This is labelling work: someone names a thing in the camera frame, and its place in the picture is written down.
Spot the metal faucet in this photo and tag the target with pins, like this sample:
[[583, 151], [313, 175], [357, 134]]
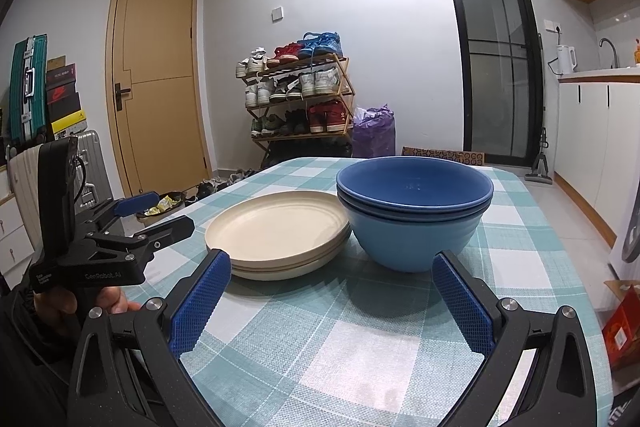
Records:
[[615, 59]]

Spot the light blue bowl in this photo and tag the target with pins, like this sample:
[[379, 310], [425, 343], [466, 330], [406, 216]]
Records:
[[410, 247]]

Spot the purple plastic bag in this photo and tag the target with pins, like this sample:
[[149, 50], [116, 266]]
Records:
[[375, 137]]

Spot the cream ribbed suitcase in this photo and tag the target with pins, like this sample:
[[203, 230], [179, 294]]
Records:
[[22, 177]]

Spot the teal checkered tablecloth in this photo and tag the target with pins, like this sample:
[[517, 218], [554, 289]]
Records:
[[350, 347]]

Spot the green suitcase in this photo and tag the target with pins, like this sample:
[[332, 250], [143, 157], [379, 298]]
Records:
[[20, 97]]

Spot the silver suitcase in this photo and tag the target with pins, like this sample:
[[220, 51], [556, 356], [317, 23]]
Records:
[[97, 167]]

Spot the orange bottle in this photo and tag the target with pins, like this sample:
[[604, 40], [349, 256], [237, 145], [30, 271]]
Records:
[[637, 57]]

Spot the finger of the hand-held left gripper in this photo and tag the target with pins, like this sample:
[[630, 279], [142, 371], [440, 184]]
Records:
[[135, 204], [165, 229]]

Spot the person's left hand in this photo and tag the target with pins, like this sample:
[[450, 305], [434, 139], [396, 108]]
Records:
[[52, 307]]

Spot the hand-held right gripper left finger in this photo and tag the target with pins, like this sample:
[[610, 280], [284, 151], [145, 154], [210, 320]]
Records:
[[200, 302]]

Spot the black framed glass door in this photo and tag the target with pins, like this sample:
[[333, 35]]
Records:
[[495, 82]]

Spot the white wall outlet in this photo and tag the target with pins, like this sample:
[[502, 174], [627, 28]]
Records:
[[552, 26]]

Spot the basket of snack packets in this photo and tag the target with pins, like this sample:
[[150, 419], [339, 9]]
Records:
[[162, 207]]

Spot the stack of shoe boxes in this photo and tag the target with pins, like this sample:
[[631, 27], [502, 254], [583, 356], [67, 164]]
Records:
[[62, 97]]

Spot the wooden door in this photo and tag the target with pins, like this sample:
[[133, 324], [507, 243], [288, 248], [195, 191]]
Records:
[[160, 132]]

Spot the dark blue bowl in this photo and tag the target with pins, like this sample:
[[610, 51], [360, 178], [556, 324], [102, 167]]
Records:
[[415, 214], [415, 182]]

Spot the white wall switch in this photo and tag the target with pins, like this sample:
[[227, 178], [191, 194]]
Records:
[[277, 14]]

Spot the white lower kitchen cabinet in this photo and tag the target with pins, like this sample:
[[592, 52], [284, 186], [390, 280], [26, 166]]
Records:
[[585, 132]]

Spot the white drawer unit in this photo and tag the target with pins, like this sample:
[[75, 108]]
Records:
[[12, 232]]

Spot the patterned cardboard box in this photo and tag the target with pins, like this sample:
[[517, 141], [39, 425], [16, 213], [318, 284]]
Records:
[[440, 154]]

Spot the red cardboard box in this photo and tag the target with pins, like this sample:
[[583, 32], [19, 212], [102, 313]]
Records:
[[625, 332]]

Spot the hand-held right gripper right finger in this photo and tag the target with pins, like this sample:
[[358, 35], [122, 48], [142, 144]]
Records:
[[462, 302]]

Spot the shoe rack with shoes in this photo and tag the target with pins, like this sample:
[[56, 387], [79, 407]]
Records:
[[320, 82]]

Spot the white electric kettle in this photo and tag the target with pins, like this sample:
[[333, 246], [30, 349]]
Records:
[[565, 59]]

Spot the upright floor mop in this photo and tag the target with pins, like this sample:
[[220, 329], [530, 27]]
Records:
[[540, 167]]

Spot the pile of dark shoes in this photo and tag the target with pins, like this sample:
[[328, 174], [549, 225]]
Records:
[[220, 184]]

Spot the white washing machine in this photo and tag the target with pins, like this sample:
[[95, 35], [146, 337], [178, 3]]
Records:
[[632, 232]]

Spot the cream plate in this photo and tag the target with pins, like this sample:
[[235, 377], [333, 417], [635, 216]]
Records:
[[280, 267], [275, 276], [275, 227]]

